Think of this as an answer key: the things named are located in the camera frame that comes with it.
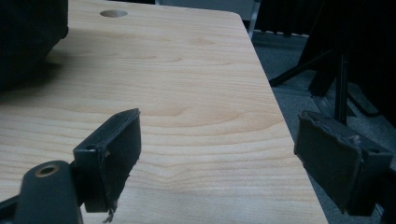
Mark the grey table leg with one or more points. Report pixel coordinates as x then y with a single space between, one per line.
253 18

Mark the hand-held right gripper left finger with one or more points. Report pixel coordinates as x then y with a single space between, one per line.
115 161

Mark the dark bag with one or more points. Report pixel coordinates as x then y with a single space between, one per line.
28 40

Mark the black metal stand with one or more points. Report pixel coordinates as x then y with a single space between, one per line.
336 59

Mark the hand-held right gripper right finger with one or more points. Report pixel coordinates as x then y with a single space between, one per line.
336 161

